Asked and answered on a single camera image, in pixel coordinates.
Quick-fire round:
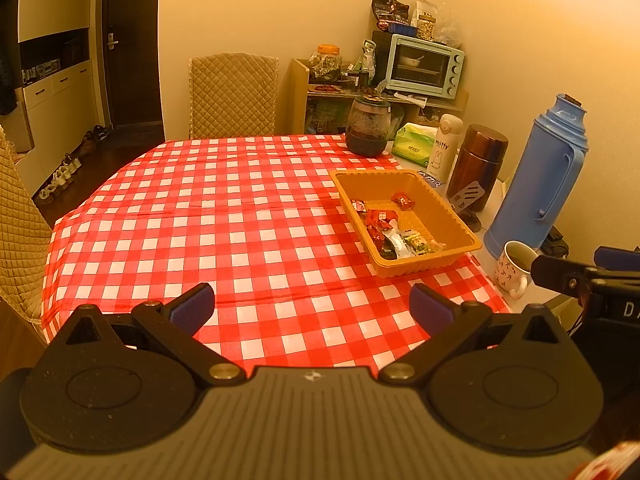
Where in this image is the blue thermos jug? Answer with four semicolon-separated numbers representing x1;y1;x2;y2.
482;93;591;259

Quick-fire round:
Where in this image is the orange plastic tray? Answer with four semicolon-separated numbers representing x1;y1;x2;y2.
328;169;484;279

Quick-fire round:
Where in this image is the light blue toaster oven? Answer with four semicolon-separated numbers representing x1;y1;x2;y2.
385;34;466;100

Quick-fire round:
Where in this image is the grey phone stand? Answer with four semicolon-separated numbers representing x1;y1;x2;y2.
447;181;489;234

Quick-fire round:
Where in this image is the clear plastic bag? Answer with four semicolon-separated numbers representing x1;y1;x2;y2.
437;5;464;49

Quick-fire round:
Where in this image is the white rabbit print bottle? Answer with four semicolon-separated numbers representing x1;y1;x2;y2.
426;113;464;181

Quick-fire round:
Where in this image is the black box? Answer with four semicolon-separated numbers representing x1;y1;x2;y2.
371;30;396;69

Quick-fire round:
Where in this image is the dark door mat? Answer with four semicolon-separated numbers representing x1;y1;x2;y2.
112;127;165;145

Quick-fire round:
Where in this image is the blue box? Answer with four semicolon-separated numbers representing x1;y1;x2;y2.
377;20;417;36

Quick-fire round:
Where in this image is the plastic jar orange lid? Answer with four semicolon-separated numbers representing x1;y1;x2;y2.
308;44;345;81

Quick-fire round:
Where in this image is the dark snack bag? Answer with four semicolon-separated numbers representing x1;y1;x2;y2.
372;0;410;26

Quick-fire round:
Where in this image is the red checkered tablecloth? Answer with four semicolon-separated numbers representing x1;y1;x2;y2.
42;133;512;376

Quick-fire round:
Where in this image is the pair of dark shoes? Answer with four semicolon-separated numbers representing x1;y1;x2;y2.
80;125;111;156

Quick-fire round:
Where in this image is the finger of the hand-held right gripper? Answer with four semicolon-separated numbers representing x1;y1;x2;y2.
531;255;601;302
594;246;640;269

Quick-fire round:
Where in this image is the wooden shelf unit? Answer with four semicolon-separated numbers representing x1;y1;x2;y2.
290;57;471;136

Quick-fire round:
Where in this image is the white patterned mug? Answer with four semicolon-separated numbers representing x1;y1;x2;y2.
494;240;539;301

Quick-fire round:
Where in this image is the brown metal flask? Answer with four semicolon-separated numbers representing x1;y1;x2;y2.
446;124;510;212

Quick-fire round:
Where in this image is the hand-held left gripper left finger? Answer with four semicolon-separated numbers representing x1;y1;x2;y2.
40;282;247;387

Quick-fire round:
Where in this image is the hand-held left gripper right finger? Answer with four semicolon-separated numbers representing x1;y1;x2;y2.
379;282;577;387

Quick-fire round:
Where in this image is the dark silver snack packet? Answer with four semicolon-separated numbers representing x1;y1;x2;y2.
382;232;409;261

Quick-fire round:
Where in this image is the dark glass jar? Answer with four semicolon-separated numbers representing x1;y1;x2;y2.
346;95;392;157

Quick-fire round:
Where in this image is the quilted beige chair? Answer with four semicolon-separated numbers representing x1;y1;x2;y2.
188;52;280;140
0;125;54;332

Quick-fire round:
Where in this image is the dark wooden door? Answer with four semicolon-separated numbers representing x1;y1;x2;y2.
95;0;166;131

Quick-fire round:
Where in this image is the green tissue pack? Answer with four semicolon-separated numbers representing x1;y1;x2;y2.
391;122;440;163

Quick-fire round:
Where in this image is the white green candy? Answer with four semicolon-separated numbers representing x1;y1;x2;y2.
404;230;431;257

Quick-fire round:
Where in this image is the pair of white sneakers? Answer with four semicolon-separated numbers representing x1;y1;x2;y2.
32;180;61;205
50;152;84;184

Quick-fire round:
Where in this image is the green white bag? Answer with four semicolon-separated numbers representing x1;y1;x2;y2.
360;40;379;74

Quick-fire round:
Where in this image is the white nut bag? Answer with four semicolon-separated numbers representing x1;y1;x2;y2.
416;0;441;41

